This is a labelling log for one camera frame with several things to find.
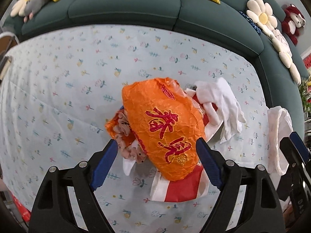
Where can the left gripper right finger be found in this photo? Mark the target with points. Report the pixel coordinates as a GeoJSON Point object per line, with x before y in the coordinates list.
{"type": "Point", "coordinates": [261, 210]}

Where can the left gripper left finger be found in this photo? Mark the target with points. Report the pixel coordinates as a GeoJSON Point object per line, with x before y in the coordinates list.
{"type": "Point", "coordinates": [52, 210]}

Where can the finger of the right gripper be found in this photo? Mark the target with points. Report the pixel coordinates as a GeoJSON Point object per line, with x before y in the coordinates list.
{"type": "Point", "coordinates": [300, 146]}

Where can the white cloth gloves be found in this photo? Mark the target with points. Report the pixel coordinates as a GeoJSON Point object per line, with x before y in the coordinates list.
{"type": "Point", "coordinates": [220, 102]}

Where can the orange plastic bag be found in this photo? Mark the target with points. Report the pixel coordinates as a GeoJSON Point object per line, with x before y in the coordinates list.
{"type": "Point", "coordinates": [165, 122]}

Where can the person's hand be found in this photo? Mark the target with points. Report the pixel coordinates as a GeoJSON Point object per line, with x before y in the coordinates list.
{"type": "Point", "coordinates": [291, 214]}

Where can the folded white towel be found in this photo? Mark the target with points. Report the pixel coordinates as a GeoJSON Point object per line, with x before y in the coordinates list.
{"type": "Point", "coordinates": [280, 126]}

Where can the red white plastic bag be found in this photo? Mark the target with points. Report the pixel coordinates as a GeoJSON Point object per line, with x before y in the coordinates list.
{"type": "Point", "coordinates": [193, 186]}

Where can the potted green plant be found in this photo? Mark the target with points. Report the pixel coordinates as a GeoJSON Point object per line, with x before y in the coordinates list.
{"type": "Point", "coordinates": [304, 90]}

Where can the brown spotted wrapper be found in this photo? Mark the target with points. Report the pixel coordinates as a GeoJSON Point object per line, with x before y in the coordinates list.
{"type": "Point", "coordinates": [127, 143]}

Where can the flat white flower pillow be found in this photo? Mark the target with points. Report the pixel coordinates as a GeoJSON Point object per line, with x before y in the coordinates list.
{"type": "Point", "coordinates": [286, 58]}

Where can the pink patterned blanket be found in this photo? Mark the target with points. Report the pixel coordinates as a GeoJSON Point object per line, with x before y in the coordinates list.
{"type": "Point", "coordinates": [281, 38]}

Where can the floral light blue tablecloth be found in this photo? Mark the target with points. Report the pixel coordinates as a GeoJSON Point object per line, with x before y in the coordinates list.
{"type": "Point", "coordinates": [62, 87]}

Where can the red white plush bear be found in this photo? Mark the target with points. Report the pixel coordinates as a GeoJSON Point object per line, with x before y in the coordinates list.
{"type": "Point", "coordinates": [293, 22]}

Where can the upright white flower pillow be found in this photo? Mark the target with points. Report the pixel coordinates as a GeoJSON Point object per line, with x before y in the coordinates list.
{"type": "Point", "coordinates": [262, 15]}

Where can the teal sectional sofa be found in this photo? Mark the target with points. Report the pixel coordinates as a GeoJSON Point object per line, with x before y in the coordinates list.
{"type": "Point", "coordinates": [219, 23]}

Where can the grey white plush toy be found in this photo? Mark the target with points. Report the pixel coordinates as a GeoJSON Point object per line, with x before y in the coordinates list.
{"type": "Point", "coordinates": [27, 9]}

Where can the blue knotted rope toy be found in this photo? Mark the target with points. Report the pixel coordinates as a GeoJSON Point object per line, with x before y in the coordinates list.
{"type": "Point", "coordinates": [250, 21]}

